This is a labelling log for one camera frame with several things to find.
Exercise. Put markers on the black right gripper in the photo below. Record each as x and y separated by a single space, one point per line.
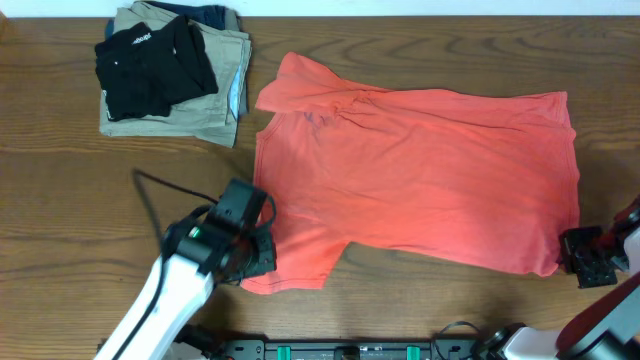
586 257

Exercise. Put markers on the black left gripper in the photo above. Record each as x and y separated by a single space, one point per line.
265 253

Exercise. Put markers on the orange soccer t-shirt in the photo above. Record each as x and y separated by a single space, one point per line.
482 181

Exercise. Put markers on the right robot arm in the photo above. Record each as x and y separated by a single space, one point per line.
608 329

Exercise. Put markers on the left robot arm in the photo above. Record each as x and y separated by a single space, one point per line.
195 258

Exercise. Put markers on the khaki folded pants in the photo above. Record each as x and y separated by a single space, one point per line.
213 118

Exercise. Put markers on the grey folded garment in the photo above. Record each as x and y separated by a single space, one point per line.
243 100

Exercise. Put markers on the black folded garment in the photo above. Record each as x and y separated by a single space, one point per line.
144 72

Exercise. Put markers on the navy folded garment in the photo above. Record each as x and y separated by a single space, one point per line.
156 14

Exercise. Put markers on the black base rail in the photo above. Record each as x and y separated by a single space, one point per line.
197 343

